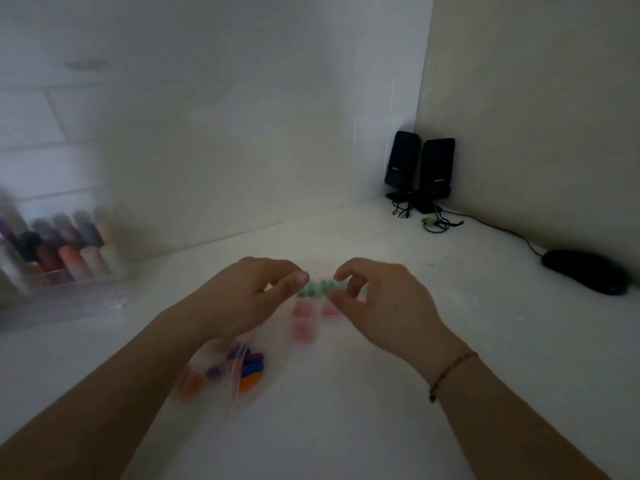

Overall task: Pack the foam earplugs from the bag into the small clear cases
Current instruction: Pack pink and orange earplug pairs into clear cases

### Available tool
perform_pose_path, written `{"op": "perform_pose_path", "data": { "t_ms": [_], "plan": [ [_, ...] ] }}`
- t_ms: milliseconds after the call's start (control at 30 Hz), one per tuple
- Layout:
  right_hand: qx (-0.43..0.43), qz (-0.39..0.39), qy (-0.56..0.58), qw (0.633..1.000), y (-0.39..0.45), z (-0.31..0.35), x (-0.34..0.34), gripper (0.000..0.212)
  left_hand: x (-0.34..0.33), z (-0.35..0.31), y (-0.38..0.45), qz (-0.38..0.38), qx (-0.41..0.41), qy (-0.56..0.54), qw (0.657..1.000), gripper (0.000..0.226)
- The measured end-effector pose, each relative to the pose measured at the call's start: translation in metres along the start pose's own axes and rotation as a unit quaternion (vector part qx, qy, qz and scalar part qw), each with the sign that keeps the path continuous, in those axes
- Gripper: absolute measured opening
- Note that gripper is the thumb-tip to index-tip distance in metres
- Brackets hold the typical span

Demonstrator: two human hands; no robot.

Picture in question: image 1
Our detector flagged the person's left hand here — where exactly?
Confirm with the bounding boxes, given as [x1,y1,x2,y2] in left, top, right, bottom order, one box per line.
[186,257,310,346]

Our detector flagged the person's right hand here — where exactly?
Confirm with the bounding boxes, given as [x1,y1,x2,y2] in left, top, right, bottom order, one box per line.
[325,258,467,371]

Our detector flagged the green and pink nail strip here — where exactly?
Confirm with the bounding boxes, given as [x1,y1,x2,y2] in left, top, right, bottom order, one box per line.
[291,278,351,344]

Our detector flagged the person's left forearm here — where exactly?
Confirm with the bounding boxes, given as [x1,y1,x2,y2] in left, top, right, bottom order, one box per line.
[0,300,236,480]

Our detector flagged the person's right forearm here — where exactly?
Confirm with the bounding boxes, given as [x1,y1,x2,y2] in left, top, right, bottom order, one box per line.
[419,340,613,480]

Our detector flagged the cluster of purple fake nails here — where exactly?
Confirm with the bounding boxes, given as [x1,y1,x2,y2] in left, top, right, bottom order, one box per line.
[206,345,266,381]

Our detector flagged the clear plastic bag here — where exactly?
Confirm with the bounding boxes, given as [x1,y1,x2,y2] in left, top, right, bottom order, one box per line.
[172,295,297,413]

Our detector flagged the black desktop speaker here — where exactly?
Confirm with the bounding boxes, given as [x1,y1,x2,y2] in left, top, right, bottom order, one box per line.
[416,138,456,215]
[384,130,422,201]

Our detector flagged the clear acrylic organizer box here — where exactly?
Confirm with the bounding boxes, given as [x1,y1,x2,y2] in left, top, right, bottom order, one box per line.
[0,187,133,334]

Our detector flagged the black computer mouse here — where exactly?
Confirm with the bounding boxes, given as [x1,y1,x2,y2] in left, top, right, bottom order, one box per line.
[541,249,632,297]

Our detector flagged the black speaker cable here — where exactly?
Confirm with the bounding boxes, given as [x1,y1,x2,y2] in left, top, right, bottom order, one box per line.
[391,194,418,220]

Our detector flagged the green audio plug cable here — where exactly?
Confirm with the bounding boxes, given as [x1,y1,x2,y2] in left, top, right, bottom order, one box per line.
[421,209,466,234]

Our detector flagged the thin beaded wrist bracelet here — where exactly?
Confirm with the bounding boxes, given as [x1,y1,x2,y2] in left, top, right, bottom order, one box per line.
[428,351,480,404]

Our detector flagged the black mouse cable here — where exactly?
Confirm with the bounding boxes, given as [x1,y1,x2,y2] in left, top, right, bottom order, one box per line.
[449,208,547,257]

